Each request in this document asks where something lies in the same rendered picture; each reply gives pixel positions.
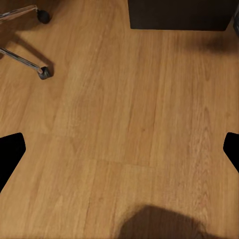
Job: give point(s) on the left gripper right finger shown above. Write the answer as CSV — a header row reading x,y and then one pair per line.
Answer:
x,y
231,148

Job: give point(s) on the cabinet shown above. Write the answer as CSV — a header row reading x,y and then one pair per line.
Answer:
x,y
204,15

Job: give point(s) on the swivel chair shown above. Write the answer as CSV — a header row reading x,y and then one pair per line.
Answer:
x,y
43,16

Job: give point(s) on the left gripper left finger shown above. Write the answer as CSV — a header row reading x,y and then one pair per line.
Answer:
x,y
12,148

